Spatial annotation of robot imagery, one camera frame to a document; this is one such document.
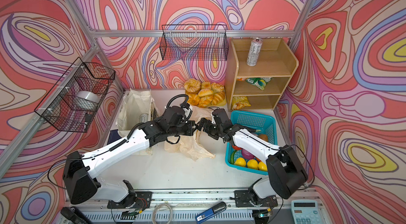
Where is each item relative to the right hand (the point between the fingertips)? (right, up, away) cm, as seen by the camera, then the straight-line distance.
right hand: (201, 131), depth 84 cm
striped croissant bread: (+12, +19, +26) cm, 34 cm away
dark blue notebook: (-54, -5, +11) cm, 55 cm away
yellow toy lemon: (+21, -15, -4) cm, 26 cm away
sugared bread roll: (-7, +28, +29) cm, 41 cm away
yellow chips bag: (+26, +16, +21) cm, 37 cm away
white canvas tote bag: (-39, +13, +13) cm, 43 cm away
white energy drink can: (-36, +6, +14) cm, 40 cm away
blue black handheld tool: (+7, -31, -17) cm, 36 cm away
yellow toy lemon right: (+27, -16, -4) cm, 32 cm away
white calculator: (+47, -33, -16) cm, 59 cm away
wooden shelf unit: (+45, +41, +7) cm, 61 cm away
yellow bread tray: (+14, +15, +26) cm, 34 cm away
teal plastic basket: (+40, +2, +10) cm, 42 cm away
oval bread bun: (+2, +23, +24) cm, 33 cm away
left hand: (0, +4, -9) cm, 10 cm away
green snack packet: (+36, +29, +12) cm, 48 cm away
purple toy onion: (+25, -13, 0) cm, 28 cm away
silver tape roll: (-51, +17, -14) cm, 56 cm away
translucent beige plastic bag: (-4, -5, -10) cm, 12 cm away
